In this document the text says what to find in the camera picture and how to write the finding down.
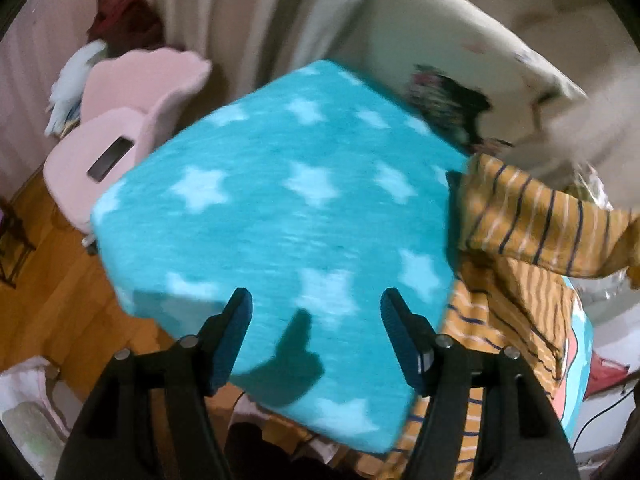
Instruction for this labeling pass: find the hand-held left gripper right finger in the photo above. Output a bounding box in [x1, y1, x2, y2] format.
[380, 288, 581, 480]

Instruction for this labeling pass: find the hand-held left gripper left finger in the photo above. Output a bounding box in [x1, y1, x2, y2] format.
[54, 287, 254, 480]

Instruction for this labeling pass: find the orange striped shirt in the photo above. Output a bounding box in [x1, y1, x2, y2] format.
[350, 152, 640, 480]

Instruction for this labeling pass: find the teal star-print blanket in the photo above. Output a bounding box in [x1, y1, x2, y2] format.
[90, 59, 471, 456]

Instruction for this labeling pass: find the white cloth bag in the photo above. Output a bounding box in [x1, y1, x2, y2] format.
[0, 356, 83, 480]

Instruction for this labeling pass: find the black phone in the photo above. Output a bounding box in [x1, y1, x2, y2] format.
[87, 136, 136, 183]

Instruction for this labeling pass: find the pink chair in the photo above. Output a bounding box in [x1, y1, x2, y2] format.
[43, 47, 213, 237]

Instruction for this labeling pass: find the dark metal stand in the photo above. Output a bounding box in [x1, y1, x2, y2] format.
[0, 197, 37, 290]

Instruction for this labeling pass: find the white printed pillow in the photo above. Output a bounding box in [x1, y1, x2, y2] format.
[336, 0, 589, 153]

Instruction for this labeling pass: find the white cloth on chair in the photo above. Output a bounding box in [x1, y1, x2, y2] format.
[44, 40, 108, 138]

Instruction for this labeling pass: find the cream curtain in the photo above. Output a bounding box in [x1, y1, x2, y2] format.
[100, 0, 391, 111]

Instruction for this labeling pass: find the dark red cloth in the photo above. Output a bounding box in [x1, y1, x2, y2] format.
[88, 0, 166, 53]

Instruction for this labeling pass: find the black cable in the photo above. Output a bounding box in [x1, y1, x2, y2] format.
[571, 385, 632, 453]

